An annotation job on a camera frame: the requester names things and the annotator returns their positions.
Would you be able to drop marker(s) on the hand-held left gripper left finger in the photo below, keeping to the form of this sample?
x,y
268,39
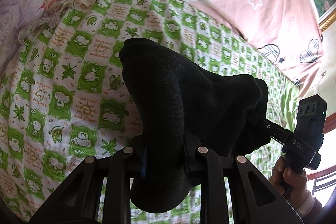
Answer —
x,y
123,174

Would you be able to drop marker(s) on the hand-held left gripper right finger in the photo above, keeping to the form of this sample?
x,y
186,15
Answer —
x,y
210,174

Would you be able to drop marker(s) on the red window frame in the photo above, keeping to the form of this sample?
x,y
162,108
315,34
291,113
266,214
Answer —
x,y
324,176

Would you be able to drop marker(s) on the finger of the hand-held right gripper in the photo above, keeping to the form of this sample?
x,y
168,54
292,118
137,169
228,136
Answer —
x,y
270,127

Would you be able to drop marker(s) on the person's right forearm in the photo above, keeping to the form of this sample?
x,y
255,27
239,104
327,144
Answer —
x,y
312,209

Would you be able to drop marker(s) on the plain green satin cloth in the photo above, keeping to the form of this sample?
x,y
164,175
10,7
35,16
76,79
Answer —
x,y
290,98

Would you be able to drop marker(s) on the black pants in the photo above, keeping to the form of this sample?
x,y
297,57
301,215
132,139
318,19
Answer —
x,y
183,98

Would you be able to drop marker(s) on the green printed bed sheet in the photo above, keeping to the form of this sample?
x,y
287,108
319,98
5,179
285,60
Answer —
x,y
65,82

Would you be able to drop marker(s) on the person's right hand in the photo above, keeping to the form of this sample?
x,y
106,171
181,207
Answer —
x,y
291,180

